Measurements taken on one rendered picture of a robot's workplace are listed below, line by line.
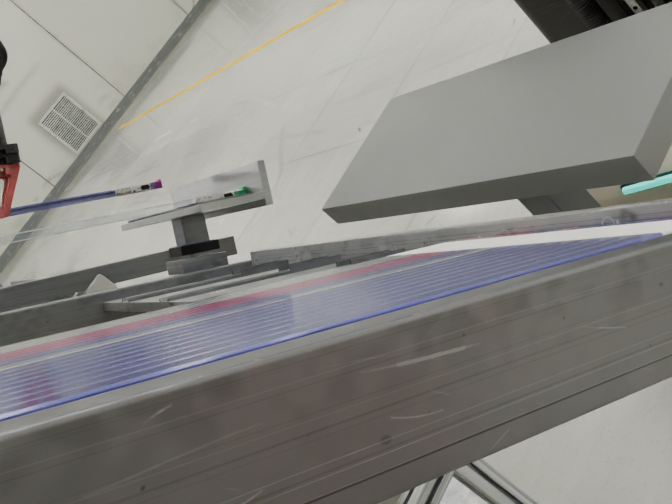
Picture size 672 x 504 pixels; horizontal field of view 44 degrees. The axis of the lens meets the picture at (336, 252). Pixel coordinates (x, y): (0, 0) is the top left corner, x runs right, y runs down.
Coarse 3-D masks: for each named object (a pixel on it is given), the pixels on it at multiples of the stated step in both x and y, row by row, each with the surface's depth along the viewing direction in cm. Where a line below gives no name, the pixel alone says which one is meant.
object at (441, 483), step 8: (432, 480) 119; (440, 480) 120; (448, 480) 120; (416, 488) 119; (424, 488) 118; (432, 488) 119; (440, 488) 119; (400, 496) 120; (408, 496) 119; (416, 496) 118; (424, 496) 118; (432, 496) 119; (440, 496) 119
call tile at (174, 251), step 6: (210, 240) 101; (216, 240) 101; (180, 246) 99; (186, 246) 99; (192, 246) 100; (198, 246) 100; (204, 246) 100; (210, 246) 101; (216, 246) 101; (174, 252) 101; (180, 252) 99; (186, 252) 99; (192, 252) 100; (198, 252) 100
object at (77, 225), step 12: (240, 192) 123; (168, 204) 117; (180, 204) 118; (108, 216) 112; (120, 216) 113; (132, 216) 114; (144, 216) 116; (48, 228) 108; (60, 228) 109; (72, 228) 110; (84, 228) 111; (0, 240) 105; (12, 240) 106; (24, 240) 107
